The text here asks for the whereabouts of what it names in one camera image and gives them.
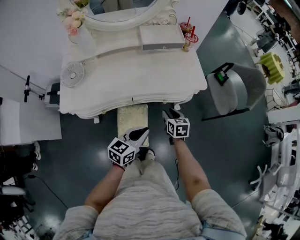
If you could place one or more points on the yellow green ribbed stool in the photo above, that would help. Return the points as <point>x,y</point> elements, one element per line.
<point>273,68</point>

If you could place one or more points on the grey upholstered chair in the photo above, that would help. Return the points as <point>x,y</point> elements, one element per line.
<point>241,89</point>

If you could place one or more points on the pink artificial flower bouquet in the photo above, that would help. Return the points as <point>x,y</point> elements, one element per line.
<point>73,22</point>

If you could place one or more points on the person's grey striped shirt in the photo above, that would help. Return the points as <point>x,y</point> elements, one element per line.
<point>145,211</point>

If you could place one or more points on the drink cup with red straw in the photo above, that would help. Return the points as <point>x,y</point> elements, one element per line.
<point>191,38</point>
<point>185,27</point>

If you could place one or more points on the white chair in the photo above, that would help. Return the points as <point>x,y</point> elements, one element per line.
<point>274,182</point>

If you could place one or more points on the person's right forearm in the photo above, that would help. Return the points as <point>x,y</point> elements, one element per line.
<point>189,164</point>

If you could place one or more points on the white black headset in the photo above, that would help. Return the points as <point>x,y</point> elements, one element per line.
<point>273,136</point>

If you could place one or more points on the white rectangular device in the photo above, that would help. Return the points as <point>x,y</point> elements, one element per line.
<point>161,36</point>

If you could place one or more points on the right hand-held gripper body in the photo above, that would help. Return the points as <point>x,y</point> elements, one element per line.
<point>178,127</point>

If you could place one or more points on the beige cushioned stool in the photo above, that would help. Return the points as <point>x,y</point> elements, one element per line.
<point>132,117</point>

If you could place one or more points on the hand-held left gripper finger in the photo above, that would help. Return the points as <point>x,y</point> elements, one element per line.
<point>137,134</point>
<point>143,143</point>

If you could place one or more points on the small green black device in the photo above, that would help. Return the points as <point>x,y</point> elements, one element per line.
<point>220,77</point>

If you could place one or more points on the person's left forearm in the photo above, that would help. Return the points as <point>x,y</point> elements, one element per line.
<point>105,187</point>

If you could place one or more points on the white panel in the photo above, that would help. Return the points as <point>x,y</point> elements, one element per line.
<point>30,122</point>

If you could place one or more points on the white vase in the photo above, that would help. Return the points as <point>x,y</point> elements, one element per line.
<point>85,42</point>

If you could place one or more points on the white grey box device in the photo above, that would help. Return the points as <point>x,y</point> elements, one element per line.
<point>53,95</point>

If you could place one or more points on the oval white framed mirror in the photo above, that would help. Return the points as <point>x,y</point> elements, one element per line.
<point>131,20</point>

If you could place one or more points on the small white desk fan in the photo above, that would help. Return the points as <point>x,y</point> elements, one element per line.
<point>72,75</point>

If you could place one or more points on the person's white shoe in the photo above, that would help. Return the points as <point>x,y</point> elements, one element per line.
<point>150,155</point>

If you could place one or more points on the white dressing table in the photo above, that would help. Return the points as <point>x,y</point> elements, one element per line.
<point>140,75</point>

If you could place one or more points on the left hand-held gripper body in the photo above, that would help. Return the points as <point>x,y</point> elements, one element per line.
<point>120,151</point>

